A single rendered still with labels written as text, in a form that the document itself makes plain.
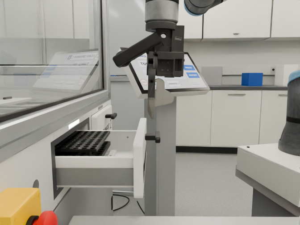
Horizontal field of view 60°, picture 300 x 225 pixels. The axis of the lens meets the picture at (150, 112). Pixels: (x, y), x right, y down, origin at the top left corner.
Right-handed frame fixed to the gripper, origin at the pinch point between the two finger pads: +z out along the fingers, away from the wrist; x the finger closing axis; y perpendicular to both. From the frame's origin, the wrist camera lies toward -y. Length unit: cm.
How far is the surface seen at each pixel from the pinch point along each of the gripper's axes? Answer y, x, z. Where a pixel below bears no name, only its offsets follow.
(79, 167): -13.3, -12.6, 9.4
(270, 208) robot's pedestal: 35.9, 10.5, 29.0
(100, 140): -11.3, -1.6, 6.7
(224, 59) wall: 110, 342, -34
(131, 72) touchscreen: -10, 73, -10
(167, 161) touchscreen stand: 11, 91, 43
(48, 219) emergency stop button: -10.9, -33.7, 7.6
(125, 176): -4.4, -12.9, 10.7
